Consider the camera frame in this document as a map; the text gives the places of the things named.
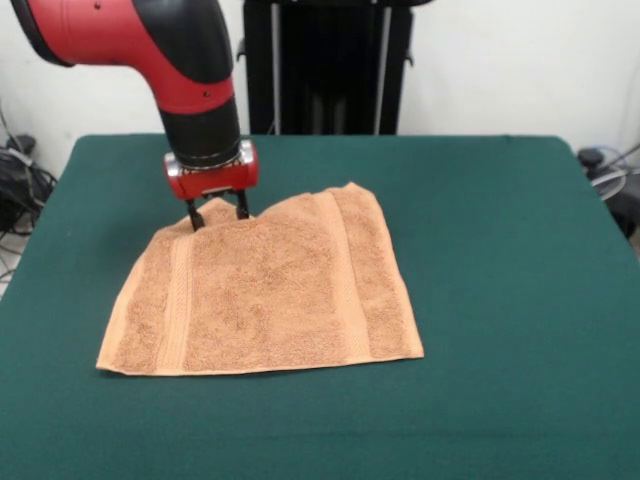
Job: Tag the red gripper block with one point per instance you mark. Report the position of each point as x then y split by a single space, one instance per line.
215 180

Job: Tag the tan terry towel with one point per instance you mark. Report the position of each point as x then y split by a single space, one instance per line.
260 290

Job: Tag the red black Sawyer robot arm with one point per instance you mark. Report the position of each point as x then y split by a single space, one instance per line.
150 45

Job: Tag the dark green table cloth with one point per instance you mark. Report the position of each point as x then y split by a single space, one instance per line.
500 350

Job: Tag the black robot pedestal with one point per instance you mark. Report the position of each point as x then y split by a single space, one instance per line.
325 75

